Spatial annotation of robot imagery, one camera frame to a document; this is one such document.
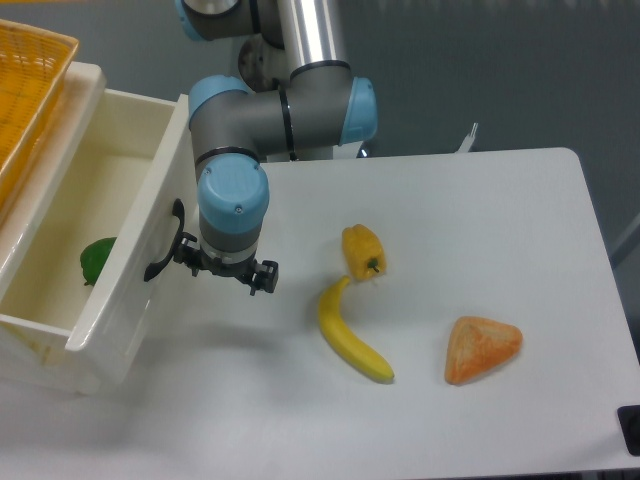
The white drawer cabinet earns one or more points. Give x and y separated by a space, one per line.
32 351

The yellow woven basket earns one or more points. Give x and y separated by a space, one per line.
34 62

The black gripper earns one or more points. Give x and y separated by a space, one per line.
241 264

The white top drawer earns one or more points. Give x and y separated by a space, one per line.
133 161

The white metal table bracket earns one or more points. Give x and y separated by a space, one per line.
469 139

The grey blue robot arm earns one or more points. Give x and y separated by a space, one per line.
232 187

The black object at table edge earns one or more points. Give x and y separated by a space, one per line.
629 419

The green bell pepper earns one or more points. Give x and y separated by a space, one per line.
94 257

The orange triangular bread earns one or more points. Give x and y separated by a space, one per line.
478 345

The yellow bell pepper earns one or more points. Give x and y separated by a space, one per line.
364 253

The yellow banana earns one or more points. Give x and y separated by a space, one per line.
345 343

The black top drawer handle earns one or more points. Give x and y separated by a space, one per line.
155 268

